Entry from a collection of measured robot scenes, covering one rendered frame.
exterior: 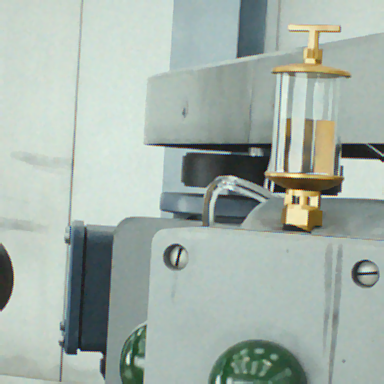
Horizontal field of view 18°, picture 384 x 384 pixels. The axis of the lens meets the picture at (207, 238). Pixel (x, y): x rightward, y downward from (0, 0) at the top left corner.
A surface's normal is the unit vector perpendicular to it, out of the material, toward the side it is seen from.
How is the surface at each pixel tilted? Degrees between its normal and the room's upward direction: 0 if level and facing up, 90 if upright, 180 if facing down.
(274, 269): 90
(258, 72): 90
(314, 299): 90
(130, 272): 90
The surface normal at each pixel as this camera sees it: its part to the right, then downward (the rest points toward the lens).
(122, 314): -0.33, 0.03
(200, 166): -0.77, -0.01
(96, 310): 0.12, 0.06
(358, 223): -0.07, -0.91
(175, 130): -0.94, -0.04
